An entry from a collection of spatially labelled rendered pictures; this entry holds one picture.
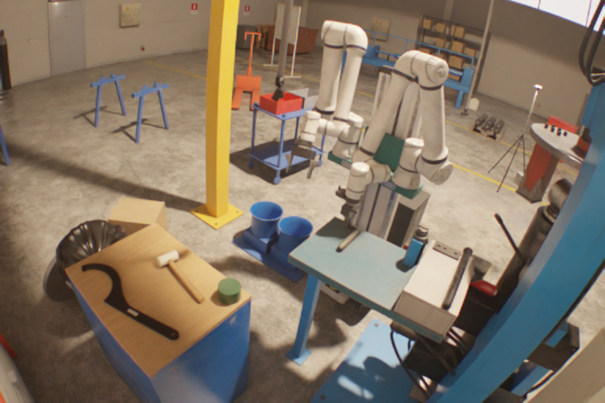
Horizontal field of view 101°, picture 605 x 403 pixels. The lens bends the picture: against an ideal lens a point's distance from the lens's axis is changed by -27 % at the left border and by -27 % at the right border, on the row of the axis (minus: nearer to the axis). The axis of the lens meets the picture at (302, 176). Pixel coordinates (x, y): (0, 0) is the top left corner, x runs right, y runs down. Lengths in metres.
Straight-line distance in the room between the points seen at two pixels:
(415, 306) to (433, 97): 0.94
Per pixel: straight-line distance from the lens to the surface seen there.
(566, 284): 1.27
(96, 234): 2.51
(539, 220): 1.67
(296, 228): 3.03
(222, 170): 3.24
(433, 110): 1.70
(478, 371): 1.60
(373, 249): 1.68
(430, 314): 1.38
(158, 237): 1.83
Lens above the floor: 2.10
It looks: 29 degrees down
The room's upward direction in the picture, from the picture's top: 8 degrees clockwise
